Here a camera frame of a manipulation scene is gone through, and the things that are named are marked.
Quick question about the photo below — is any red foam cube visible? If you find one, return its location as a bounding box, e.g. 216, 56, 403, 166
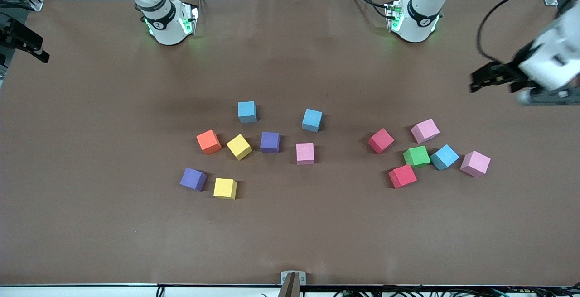
368, 128, 395, 155
388, 164, 418, 189

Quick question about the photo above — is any blue foam cube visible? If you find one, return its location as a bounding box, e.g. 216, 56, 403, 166
238, 101, 258, 124
430, 144, 460, 171
302, 109, 323, 133

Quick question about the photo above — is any purple foam cube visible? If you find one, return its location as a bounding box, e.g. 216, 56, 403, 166
260, 132, 280, 154
179, 168, 208, 192

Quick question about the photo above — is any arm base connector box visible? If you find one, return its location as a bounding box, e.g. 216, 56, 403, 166
178, 2, 200, 36
384, 0, 405, 33

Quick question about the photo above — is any pink foam cube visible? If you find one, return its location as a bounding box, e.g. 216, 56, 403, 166
460, 150, 491, 178
411, 118, 440, 144
296, 143, 315, 165

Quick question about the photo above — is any large table cover sheet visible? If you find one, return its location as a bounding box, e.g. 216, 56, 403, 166
0, 0, 580, 286

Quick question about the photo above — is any green foam cube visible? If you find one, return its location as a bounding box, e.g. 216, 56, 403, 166
403, 145, 431, 168

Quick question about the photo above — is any orange foam cube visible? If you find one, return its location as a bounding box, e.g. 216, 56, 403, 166
196, 129, 222, 155

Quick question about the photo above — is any yellow foam cube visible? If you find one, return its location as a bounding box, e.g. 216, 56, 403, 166
226, 134, 253, 161
213, 178, 237, 200

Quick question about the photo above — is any white table edge rail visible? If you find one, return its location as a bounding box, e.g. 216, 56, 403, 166
0, 284, 580, 297

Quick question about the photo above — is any grey metal table bracket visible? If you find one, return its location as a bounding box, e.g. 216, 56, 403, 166
277, 271, 307, 297

